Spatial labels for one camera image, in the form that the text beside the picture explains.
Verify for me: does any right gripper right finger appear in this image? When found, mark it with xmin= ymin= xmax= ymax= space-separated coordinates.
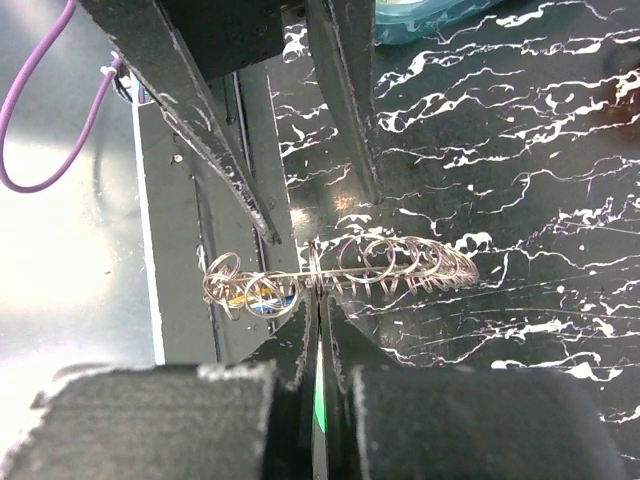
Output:
xmin=319 ymin=295 xmax=397 ymax=479

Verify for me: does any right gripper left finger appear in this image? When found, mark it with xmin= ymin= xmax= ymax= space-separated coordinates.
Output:
xmin=240 ymin=292 xmax=320 ymax=479

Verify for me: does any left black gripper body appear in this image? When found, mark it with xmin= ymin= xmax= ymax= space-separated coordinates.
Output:
xmin=158 ymin=0 xmax=305 ymax=80

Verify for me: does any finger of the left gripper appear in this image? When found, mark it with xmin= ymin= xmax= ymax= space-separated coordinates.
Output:
xmin=79 ymin=1 xmax=281 ymax=245
xmin=305 ymin=1 xmax=383 ymax=204

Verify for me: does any blue capped key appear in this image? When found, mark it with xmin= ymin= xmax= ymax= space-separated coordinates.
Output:
xmin=249 ymin=296 xmax=293 ymax=316

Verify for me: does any green capped key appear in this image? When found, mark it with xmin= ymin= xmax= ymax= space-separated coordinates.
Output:
xmin=313 ymin=372 xmax=327 ymax=433

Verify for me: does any yellow capped key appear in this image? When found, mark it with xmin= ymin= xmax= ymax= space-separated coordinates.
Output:
xmin=226 ymin=295 xmax=246 ymax=309

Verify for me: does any large ring of keyrings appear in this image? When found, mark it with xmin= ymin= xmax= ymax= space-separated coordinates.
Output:
xmin=202 ymin=233 xmax=480 ymax=321

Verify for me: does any clear blue plastic bin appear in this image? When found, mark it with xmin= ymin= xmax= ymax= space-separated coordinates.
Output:
xmin=375 ymin=0 xmax=500 ymax=45

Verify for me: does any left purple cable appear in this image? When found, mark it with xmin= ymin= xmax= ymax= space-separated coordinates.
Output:
xmin=0 ymin=0 xmax=126 ymax=195

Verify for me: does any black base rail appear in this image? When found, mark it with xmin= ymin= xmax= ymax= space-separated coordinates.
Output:
xmin=133 ymin=64 xmax=299 ymax=364

